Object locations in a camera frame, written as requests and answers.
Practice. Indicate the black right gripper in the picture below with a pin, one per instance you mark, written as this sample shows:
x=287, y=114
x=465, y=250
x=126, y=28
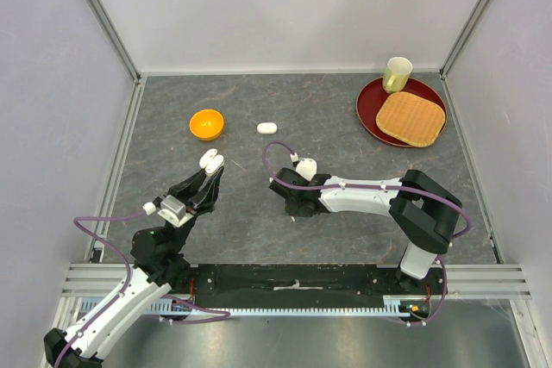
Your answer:
x=292, y=210

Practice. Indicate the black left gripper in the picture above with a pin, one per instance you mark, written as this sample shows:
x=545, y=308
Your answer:
x=198, y=201

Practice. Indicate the white oval case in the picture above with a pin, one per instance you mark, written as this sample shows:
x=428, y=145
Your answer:
x=267, y=128

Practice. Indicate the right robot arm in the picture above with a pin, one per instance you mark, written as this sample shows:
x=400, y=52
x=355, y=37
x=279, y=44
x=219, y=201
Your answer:
x=425, y=212

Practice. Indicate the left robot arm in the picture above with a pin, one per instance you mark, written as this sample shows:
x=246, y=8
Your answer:
x=159, y=268

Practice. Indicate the orange plastic bowl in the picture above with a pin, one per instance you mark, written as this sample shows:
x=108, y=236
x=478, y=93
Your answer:
x=207, y=124

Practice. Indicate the dark red round tray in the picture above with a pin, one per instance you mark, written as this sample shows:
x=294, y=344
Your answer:
x=372, y=97

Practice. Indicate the woven bamboo mat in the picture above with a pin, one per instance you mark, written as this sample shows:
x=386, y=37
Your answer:
x=411, y=119

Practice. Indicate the pale yellow mug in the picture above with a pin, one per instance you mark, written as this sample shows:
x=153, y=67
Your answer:
x=397, y=73

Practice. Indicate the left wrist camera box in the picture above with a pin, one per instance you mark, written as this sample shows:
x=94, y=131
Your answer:
x=174, y=211

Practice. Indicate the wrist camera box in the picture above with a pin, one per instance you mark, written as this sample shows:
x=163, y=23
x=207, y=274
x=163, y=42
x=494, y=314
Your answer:
x=306, y=168
x=174, y=211

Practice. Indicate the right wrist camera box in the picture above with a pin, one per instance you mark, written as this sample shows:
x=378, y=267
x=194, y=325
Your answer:
x=306, y=168

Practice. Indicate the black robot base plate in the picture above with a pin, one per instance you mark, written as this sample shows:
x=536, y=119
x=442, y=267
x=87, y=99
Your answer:
x=294, y=286

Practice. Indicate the slotted cable duct rail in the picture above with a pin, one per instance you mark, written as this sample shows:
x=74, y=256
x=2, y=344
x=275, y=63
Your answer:
x=389, y=308

